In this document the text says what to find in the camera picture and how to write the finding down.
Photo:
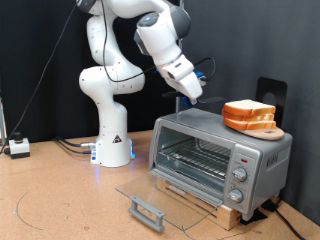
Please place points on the grey metal frame bar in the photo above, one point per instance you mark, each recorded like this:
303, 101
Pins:
2, 123

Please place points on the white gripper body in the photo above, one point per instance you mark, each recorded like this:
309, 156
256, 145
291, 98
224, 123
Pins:
191, 86

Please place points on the emergency stop button box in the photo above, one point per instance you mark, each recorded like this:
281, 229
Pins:
19, 146

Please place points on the vertical metal pole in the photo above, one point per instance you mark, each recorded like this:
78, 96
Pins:
179, 106

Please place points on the wooden slatted crate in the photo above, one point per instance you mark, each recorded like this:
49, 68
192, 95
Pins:
226, 216

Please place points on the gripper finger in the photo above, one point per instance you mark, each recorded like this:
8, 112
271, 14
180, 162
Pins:
195, 100

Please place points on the silver oven temperature knob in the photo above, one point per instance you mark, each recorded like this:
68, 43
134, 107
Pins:
240, 174

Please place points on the black metal bookend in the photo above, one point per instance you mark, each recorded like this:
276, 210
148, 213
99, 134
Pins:
266, 86

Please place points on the round wooden cutting board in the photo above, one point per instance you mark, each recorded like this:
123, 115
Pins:
270, 135

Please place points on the metal oven rack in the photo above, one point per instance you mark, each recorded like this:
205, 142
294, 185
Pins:
196, 158

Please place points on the silver toaster oven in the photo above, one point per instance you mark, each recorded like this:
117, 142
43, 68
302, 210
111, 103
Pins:
266, 150

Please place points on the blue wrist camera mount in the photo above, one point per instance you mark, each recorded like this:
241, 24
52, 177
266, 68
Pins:
200, 75

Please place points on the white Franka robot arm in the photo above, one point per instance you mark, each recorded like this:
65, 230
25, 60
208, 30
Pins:
110, 110

